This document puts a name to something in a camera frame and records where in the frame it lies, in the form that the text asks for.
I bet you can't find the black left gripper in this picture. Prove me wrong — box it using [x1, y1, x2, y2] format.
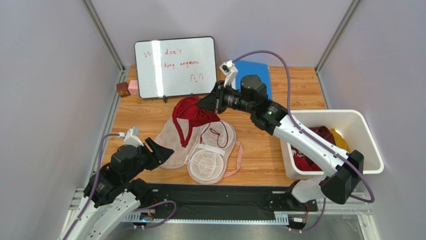
[123, 136, 175, 183]

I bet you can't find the red bra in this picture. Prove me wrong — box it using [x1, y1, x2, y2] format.
[171, 96, 221, 148]

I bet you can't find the floral mesh laundry bag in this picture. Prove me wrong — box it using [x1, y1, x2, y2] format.
[154, 118, 244, 185]

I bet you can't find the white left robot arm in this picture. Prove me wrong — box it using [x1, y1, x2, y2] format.
[59, 132, 177, 240]

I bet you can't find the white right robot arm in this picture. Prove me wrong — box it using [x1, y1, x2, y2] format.
[196, 75, 364, 205]

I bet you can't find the white dry-erase board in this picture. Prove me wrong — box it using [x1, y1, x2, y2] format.
[133, 36, 217, 99]

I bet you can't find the blue file folder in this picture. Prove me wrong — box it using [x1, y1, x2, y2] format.
[231, 60, 272, 101]

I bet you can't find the pink cube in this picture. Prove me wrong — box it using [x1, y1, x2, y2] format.
[127, 79, 139, 96]

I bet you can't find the brown cube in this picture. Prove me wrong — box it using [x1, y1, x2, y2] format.
[116, 82, 131, 98]

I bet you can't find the dark red clothes pile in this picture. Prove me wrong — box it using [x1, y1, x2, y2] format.
[291, 126, 336, 172]

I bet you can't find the yellow garment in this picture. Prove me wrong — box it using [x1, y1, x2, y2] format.
[329, 128, 351, 153]

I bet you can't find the white plastic bin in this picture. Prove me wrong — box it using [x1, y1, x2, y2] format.
[280, 109, 384, 180]

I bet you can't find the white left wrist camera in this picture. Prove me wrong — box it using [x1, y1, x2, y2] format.
[124, 126, 144, 148]

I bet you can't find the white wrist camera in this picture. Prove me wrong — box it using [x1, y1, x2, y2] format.
[219, 60, 239, 86]
[124, 126, 144, 148]

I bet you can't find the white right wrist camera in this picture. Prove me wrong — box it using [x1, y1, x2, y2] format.
[219, 60, 239, 86]

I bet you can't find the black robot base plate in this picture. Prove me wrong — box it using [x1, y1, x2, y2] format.
[113, 181, 334, 221]

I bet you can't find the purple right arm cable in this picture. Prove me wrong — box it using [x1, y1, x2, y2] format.
[232, 49, 376, 233]

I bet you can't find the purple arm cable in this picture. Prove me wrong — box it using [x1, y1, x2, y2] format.
[232, 49, 376, 233]
[59, 133, 178, 240]

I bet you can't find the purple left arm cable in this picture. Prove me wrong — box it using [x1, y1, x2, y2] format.
[59, 133, 178, 240]

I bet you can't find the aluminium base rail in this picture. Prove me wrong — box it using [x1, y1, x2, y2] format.
[68, 186, 372, 226]

